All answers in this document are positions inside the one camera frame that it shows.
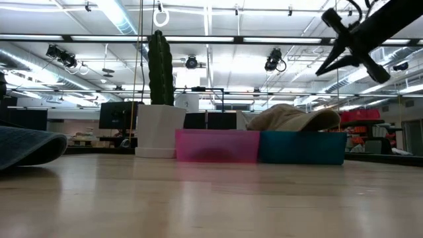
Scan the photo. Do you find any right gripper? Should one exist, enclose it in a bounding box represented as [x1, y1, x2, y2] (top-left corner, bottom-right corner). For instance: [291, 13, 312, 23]
[315, 7, 403, 84]

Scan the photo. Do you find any black ceiling camera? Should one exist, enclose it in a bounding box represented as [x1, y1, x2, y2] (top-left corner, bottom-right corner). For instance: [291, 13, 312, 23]
[184, 55, 199, 69]

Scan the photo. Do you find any white plant pot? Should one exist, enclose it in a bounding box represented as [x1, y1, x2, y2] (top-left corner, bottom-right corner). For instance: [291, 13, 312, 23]
[134, 104, 188, 159]

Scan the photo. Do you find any black overhead light bar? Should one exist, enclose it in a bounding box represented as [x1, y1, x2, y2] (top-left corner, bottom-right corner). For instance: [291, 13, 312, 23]
[0, 32, 423, 47]

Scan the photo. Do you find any red translucent plastic bin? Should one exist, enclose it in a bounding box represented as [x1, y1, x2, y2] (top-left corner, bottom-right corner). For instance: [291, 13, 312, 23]
[174, 128, 261, 164]

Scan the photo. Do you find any black camera with cable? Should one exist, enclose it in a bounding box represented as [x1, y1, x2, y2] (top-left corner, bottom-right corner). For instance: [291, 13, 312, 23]
[264, 48, 288, 73]

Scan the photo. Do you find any teal plastic bin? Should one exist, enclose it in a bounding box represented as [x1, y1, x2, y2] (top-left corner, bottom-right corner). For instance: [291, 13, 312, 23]
[258, 130, 348, 166]

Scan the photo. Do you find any green cactus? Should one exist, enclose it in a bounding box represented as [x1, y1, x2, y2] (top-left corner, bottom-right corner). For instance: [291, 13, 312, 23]
[147, 29, 175, 106]

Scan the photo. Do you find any red crate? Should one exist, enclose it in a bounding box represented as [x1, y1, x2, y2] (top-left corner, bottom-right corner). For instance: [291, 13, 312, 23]
[339, 108, 381, 124]

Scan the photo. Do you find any white hanging ring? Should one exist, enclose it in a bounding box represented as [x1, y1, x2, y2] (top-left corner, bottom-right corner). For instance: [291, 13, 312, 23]
[153, 9, 171, 28]

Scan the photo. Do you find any tan corduroy cap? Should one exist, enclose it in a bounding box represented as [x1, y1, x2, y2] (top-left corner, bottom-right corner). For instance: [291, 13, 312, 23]
[245, 103, 342, 133]

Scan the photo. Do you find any black background monitor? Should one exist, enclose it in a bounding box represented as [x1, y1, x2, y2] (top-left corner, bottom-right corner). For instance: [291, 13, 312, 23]
[98, 100, 139, 130]

